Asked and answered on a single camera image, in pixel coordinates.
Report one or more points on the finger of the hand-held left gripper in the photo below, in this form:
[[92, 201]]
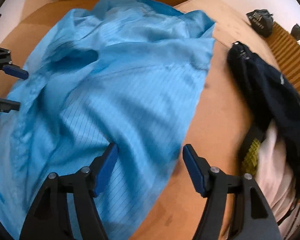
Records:
[[15, 71], [7, 105]]

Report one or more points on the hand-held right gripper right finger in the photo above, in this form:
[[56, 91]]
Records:
[[193, 170]]

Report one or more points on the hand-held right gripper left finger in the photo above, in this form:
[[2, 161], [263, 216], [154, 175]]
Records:
[[106, 170]]

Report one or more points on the blue jacket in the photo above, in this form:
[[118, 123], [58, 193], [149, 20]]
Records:
[[115, 80]]

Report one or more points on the black yellow striped garment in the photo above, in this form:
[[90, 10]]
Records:
[[251, 155]]

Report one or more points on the white garment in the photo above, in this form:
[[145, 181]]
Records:
[[275, 175]]

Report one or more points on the navy garment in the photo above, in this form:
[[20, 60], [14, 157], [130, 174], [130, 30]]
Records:
[[270, 92]]

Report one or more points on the wooden slatted railing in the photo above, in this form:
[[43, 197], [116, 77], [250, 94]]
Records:
[[290, 62]]

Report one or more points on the dark ceramic pot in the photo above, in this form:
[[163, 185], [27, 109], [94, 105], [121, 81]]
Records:
[[297, 32]]

